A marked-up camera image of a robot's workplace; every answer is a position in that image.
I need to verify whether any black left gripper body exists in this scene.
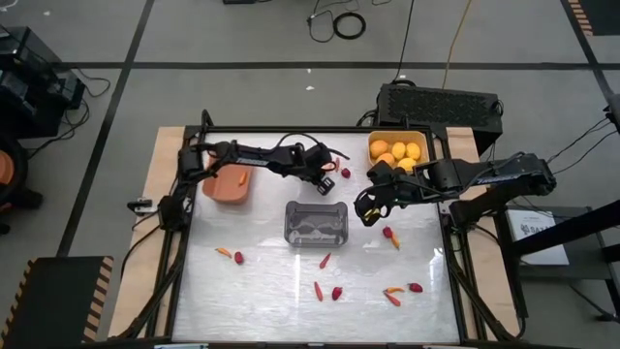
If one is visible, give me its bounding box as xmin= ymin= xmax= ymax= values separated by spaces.
xmin=302 ymin=143 xmax=339 ymax=184

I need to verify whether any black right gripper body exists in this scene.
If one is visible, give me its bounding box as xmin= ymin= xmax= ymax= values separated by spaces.
xmin=363 ymin=161 xmax=420 ymax=209

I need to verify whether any grey translucent plastic basket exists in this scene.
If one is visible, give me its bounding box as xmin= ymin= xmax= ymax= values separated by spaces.
xmin=283 ymin=200 xmax=350 ymax=249

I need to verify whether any yellow plastic basket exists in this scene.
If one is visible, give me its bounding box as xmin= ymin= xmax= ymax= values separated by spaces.
xmin=366 ymin=130 xmax=431 ymax=175

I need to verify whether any black computer case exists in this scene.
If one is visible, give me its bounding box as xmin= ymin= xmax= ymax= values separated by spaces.
xmin=376 ymin=81 xmax=505 ymax=156

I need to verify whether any orange plastic basket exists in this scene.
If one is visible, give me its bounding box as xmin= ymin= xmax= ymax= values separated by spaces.
xmin=201 ymin=153 xmax=254 ymax=206

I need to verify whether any white printed sign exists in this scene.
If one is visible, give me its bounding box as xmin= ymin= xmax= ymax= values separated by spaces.
xmin=505 ymin=206 xmax=572 ymax=267

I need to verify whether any small black clamp device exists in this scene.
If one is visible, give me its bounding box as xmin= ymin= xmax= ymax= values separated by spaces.
xmin=126 ymin=197 xmax=155 ymax=217

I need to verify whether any black equipment stand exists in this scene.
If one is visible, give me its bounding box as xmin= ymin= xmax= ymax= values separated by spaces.
xmin=448 ymin=196 xmax=620 ymax=324

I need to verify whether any black striped-edge floor mat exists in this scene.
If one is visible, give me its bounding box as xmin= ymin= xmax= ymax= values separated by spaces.
xmin=560 ymin=0 xmax=620 ymax=38
xmin=0 ymin=255 xmax=115 ymax=349

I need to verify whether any black equipment cart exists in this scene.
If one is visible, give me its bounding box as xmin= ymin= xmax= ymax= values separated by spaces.
xmin=0 ymin=24 xmax=87 ymax=141

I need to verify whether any orange black round object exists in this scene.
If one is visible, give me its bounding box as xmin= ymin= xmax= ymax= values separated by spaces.
xmin=0 ymin=134 xmax=45 ymax=237

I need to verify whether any coiled black cable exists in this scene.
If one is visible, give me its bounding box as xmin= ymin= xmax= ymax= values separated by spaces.
xmin=332 ymin=11 xmax=367 ymax=41

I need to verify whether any black floor cable tangle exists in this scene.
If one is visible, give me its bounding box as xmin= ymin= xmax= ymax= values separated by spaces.
xmin=306 ymin=0 xmax=362 ymax=44

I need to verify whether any black hanging cable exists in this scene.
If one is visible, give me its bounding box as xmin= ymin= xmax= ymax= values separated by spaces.
xmin=390 ymin=0 xmax=417 ymax=83

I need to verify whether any yellow hanging cable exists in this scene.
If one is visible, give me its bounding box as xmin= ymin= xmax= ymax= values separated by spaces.
xmin=441 ymin=0 xmax=474 ymax=90

